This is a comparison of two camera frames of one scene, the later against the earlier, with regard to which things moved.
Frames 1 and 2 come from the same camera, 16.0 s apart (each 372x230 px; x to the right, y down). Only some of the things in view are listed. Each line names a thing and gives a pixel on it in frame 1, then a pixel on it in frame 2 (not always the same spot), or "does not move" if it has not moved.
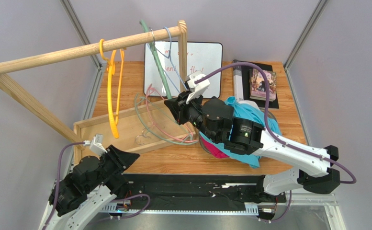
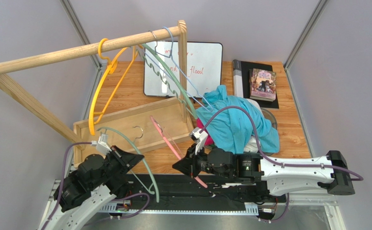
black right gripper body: (183, 106) -> (192, 162)
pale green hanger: (151, 132) -> (135, 177)
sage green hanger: (159, 69) -> (174, 73)
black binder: (241, 76) does not move
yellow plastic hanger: (110, 64) -> (112, 68)
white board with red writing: (205, 57) does not move
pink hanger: (155, 126) -> (196, 178)
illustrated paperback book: (258, 87) does not move
